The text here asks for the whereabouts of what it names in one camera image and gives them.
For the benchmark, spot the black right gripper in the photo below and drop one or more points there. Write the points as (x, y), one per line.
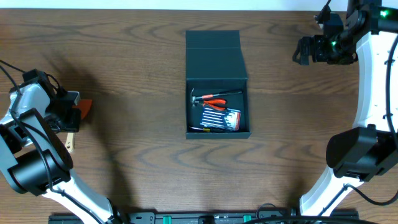
(318, 41)

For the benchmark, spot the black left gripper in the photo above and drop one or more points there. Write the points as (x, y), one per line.
(72, 116)

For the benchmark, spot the orange scraper wooden handle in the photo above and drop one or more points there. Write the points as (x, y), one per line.
(84, 106)

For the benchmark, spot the black gift box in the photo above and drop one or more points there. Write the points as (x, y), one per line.
(214, 64)

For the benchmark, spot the small claw hammer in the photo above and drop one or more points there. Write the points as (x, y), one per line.
(212, 96)

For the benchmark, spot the blue precision screwdriver set case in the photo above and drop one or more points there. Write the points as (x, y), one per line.
(228, 119)

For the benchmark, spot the red handled pliers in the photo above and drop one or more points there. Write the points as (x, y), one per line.
(215, 104)

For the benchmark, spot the black yellow screwdriver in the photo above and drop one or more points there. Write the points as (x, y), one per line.
(210, 129)

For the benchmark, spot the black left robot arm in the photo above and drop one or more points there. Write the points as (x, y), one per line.
(35, 160)

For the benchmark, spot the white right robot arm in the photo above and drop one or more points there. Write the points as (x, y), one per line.
(367, 36)

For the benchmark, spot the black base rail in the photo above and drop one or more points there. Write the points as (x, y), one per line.
(199, 218)

